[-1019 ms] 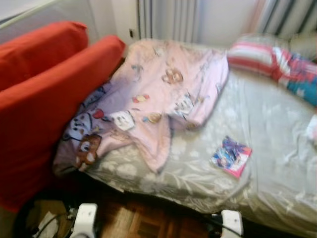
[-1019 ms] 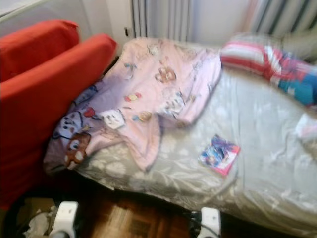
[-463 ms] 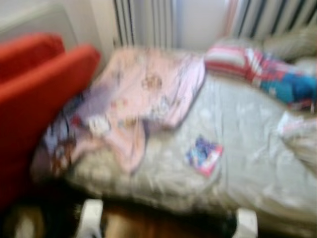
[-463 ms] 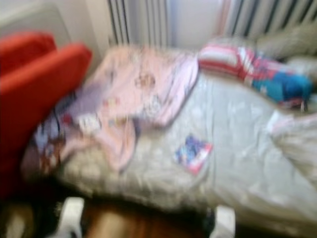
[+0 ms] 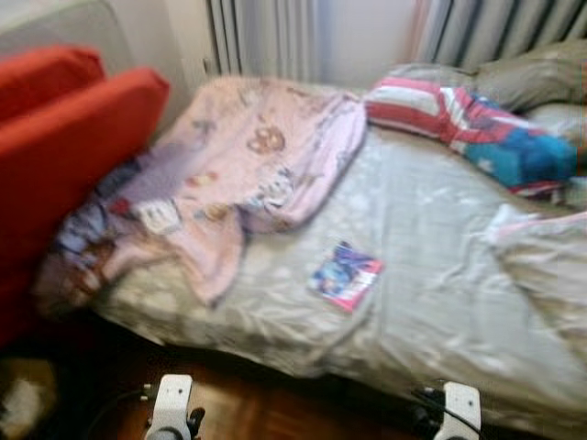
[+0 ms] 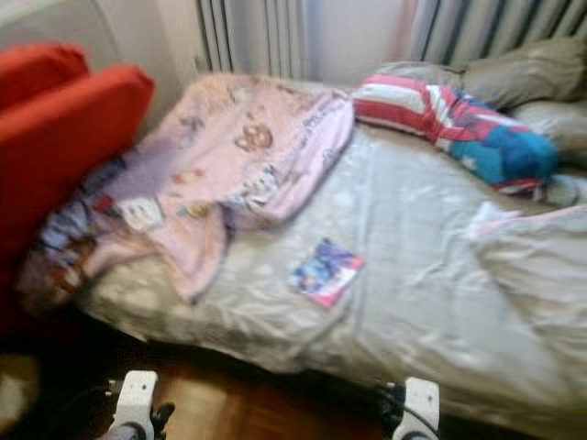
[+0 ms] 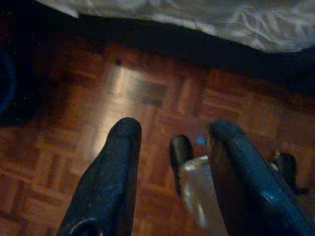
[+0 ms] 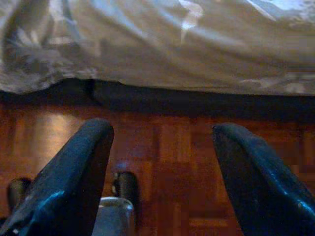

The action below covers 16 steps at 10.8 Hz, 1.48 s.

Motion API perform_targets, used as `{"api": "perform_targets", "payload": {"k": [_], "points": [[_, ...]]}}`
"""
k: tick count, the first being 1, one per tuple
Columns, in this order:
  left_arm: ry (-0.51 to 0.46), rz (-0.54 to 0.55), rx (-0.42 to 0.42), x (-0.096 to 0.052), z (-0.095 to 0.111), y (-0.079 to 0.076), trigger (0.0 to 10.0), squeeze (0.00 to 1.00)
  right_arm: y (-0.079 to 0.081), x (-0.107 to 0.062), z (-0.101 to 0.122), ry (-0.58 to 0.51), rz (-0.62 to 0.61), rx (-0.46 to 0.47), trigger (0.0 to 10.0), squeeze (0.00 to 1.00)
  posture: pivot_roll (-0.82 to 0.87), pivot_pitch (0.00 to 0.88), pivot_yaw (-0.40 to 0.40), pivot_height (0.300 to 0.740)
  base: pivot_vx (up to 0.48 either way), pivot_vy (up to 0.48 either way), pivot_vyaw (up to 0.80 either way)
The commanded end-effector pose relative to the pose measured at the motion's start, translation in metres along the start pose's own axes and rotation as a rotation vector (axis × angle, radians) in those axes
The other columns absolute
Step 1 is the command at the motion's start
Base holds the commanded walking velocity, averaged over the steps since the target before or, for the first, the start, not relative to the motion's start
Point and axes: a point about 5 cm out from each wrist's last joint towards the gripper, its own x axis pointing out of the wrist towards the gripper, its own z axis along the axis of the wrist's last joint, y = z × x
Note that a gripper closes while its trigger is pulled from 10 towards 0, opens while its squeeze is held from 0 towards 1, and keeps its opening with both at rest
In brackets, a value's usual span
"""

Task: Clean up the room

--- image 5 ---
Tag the pink cartoon print blanket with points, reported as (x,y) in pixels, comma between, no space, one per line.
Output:
(229,156)

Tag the red sofa cushion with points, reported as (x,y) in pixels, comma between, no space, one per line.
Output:
(46,78)
(64,165)

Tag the dark patterned cloth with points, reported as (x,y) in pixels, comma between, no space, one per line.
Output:
(87,247)

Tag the grey striped curtain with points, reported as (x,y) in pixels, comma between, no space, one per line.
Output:
(266,37)
(514,27)

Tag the colourful comic book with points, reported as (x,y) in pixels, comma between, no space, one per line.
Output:
(347,275)

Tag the grey upholstered backrest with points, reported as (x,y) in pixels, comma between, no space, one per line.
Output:
(64,27)

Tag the grey floral bedsheet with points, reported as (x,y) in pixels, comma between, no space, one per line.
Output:
(413,247)

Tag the red white blue bolster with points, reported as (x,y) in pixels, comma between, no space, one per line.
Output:
(431,110)

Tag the grey floral duvet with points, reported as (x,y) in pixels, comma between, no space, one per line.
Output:
(550,266)

